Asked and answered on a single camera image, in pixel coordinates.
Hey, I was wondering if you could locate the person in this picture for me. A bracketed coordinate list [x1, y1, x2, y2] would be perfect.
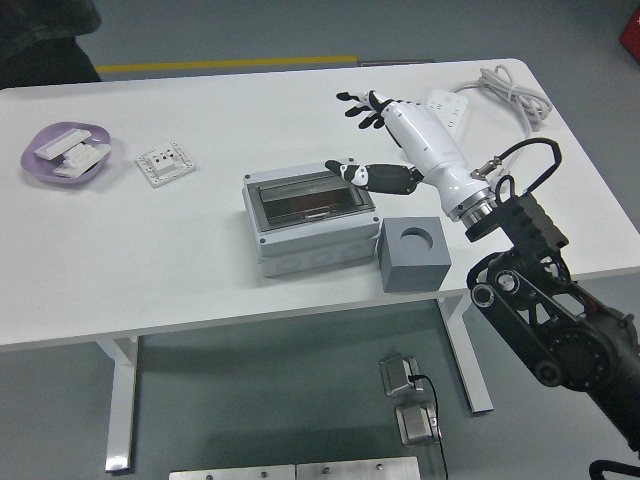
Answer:
[0, 0, 104, 90]

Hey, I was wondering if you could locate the purple plate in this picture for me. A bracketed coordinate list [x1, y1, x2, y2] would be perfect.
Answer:
[19, 121, 112, 189]

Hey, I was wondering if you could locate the long white plastic strip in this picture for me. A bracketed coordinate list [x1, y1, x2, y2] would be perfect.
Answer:
[33, 128, 92, 161]

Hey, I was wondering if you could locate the grey cube with round hole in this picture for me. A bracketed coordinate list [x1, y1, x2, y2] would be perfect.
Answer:
[375, 216, 451, 294]

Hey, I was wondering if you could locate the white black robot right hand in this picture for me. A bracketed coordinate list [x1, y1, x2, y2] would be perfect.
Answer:
[324, 89, 494, 221]

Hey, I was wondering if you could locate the red box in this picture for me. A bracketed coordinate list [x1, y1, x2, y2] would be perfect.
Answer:
[618, 12, 640, 51]

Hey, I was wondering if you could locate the white wall socket panel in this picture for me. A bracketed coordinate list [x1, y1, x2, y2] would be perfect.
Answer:
[134, 141, 197, 189]

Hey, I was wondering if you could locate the grey junction box with lid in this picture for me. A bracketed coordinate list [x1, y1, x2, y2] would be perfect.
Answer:
[242, 167, 382, 279]

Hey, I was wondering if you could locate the white power strip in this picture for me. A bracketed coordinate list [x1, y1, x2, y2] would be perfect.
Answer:
[424, 88, 470, 136]

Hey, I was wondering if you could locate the grey metal plate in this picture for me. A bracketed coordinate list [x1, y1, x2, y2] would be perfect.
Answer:
[295, 455, 421, 480]
[168, 464, 297, 480]

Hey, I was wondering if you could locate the white plastic bracket piece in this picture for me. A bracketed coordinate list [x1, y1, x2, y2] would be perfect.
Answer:
[52, 159, 99, 179]
[62, 142, 114, 169]

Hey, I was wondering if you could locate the white power cord with plug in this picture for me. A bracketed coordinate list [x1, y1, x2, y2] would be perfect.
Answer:
[451, 64, 555, 174]

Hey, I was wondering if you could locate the white table leg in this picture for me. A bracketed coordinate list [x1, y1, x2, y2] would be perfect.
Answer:
[94, 335, 140, 474]
[435, 294, 495, 415]

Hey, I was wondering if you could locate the black floor cable with plug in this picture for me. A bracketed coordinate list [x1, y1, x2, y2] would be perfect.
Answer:
[407, 373, 450, 480]

